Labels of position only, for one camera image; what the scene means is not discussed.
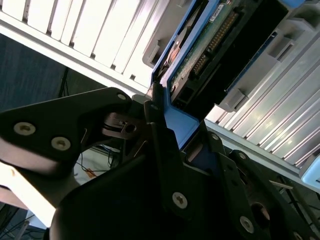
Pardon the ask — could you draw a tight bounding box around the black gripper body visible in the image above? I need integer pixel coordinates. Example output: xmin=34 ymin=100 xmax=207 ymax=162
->
xmin=43 ymin=154 xmax=239 ymax=240

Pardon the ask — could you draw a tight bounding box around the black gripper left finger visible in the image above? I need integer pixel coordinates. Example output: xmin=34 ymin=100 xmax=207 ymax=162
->
xmin=0 ymin=83 xmax=189 ymax=221

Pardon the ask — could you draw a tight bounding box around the hard disk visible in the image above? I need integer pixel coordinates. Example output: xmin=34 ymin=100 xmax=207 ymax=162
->
xmin=151 ymin=0 xmax=292 ymax=176

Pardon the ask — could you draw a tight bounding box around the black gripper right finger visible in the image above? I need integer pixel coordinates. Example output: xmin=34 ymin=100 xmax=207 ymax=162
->
xmin=199 ymin=121 xmax=311 ymax=240

